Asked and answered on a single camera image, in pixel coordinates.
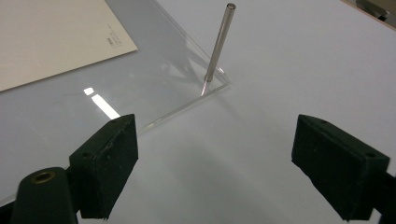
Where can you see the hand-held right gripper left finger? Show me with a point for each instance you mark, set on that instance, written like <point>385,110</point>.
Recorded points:
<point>106,165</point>

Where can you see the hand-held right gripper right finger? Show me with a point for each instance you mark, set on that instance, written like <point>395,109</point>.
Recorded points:
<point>339,168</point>

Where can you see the clear acrylic panel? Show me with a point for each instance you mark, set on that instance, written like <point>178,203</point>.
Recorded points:
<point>149,81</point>

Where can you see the white paper sheet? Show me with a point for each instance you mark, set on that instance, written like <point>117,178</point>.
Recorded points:
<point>46,37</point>

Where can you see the long metal rod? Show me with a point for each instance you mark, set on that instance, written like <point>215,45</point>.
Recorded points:
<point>219,40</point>

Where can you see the dark object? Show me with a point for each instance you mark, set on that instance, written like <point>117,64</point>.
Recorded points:
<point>372,7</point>

